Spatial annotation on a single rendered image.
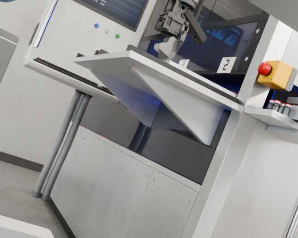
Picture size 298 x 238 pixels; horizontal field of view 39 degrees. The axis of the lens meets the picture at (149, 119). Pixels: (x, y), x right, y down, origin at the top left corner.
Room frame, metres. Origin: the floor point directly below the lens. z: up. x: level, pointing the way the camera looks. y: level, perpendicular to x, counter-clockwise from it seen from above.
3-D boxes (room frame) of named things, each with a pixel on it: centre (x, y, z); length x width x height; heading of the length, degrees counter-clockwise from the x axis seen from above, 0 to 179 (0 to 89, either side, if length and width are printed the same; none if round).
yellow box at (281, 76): (1.25, -0.30, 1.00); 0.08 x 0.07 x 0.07; 113
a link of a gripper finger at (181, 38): (1.29, 0.01, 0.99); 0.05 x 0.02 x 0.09; 23
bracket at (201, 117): (1.33, -0.06, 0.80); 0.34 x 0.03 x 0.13; 113
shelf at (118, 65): (1.57, 0.03, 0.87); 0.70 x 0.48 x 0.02; 23
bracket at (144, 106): (1.79, 0.14, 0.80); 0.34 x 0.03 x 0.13; 113
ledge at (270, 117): (1.26, -0.35, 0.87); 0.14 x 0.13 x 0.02; 113
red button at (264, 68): (1.24, -0.26, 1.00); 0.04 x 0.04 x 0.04; 23
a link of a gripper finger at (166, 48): (1.29, 0.03, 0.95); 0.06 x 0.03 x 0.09; 113
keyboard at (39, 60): (1.98, 0.40, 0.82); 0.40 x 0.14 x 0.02; 111
